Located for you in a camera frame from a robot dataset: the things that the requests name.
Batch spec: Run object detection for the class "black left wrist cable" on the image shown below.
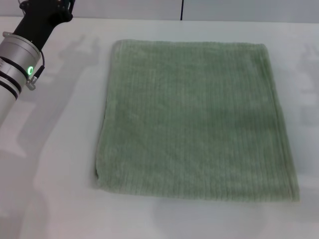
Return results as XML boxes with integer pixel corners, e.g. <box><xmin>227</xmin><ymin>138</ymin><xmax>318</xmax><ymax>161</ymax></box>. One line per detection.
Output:
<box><xmin>26</xmin><ymin>51</ymin><xmax>45</xmax><ymax>90</ymax></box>

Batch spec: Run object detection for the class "green ribbed towel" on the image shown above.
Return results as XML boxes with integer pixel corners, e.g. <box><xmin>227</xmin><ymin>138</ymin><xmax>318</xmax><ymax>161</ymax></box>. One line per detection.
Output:
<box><xmin>95</xmin><ymin>38</ymin><xmax>301</xmax><ymax>202</ymax></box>

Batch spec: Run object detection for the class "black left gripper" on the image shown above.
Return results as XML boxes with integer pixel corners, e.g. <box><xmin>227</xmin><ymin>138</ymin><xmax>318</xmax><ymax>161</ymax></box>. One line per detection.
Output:
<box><xmin>12</xmin><ymin>0</ymin><xmax>75</xmax><ymax>50</ymax></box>

